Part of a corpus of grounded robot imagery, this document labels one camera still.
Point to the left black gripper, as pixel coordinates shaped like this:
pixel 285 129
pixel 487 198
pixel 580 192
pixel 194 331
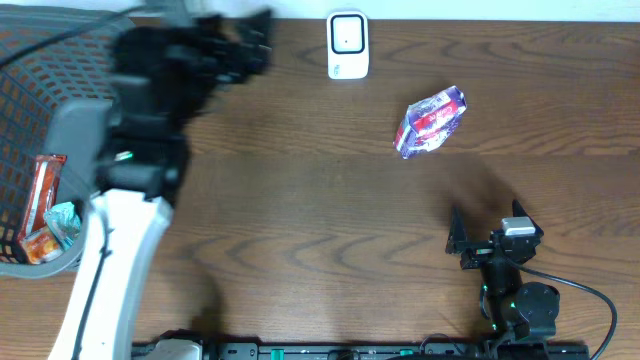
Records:
pixel 226 51

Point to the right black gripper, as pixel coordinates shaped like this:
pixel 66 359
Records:
pixel 478 252

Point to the purple red snack bag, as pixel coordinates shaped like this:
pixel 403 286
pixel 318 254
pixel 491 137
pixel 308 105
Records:
pixel 428 123

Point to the orange red snack bar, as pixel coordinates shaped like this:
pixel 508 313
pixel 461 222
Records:
pixel 43 192

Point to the teal packet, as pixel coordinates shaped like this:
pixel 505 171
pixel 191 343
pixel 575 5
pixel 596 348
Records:
pixel 64 222

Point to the small orange tissue pack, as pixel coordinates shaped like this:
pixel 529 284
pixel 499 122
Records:
pixel 41 246

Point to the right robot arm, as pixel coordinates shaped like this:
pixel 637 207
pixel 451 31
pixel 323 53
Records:
pixel 520 311

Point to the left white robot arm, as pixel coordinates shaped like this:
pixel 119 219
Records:
pixel 139 170

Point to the grey plastic shopping basket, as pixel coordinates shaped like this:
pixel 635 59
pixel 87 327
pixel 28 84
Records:
pixel 51 103

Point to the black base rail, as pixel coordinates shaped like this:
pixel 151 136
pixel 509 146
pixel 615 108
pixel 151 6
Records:
pixel 180 349

